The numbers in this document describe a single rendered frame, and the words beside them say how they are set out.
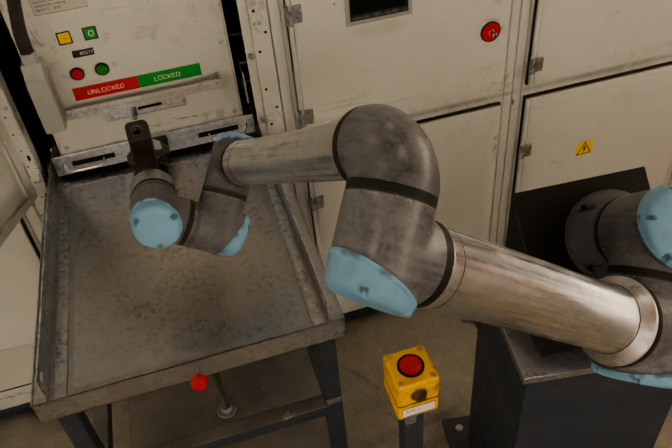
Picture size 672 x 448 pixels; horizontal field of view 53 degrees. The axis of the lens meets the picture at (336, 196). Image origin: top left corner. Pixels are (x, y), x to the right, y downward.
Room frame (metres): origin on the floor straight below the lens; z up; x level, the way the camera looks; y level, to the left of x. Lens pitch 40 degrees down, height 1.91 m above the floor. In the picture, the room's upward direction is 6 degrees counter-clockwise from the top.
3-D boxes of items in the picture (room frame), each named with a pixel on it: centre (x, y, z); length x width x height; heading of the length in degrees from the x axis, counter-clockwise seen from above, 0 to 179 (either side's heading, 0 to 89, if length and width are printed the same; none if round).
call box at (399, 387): (0.72, -0.10, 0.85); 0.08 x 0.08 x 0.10; 13
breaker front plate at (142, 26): (1.52, 0.47, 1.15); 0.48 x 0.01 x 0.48; 103
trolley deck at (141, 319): (1.15, 0.38, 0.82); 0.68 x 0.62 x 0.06; 13
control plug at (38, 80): (1.41, 0.66, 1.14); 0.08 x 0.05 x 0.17; 13
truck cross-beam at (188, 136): (1.54, 0.47, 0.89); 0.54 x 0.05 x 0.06; 103
